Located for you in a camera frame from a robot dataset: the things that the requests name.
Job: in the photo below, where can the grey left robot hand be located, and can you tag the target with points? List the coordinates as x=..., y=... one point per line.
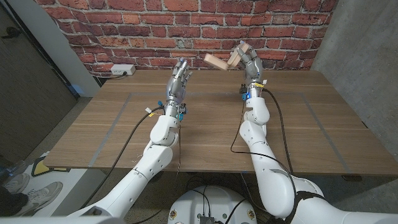
x=177, y=87

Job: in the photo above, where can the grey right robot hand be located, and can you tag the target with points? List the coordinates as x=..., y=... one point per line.
x=253, y=71

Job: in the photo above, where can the beige jewelry box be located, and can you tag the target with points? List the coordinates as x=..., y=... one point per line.
x=214, y=60

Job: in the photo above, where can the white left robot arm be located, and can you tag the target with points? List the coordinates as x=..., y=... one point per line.
x=155, y=155

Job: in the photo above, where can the brick print backdrop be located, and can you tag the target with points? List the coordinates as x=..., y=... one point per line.
x=186, y=31

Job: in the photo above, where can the white power strip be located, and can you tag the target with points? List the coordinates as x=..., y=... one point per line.
x=122, y=69

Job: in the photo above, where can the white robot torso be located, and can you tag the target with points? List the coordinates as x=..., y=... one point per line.
x=217, y=205

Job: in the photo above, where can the yellow and black floor mat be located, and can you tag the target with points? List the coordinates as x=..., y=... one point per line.
x=40, y=168

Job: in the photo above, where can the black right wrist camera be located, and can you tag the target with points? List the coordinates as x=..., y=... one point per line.
x=243, y=92

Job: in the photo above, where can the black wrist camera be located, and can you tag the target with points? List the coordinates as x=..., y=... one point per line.
x=243, y=92
x=182, y=112

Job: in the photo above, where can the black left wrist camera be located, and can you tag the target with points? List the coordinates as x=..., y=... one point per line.
x=182, y=112

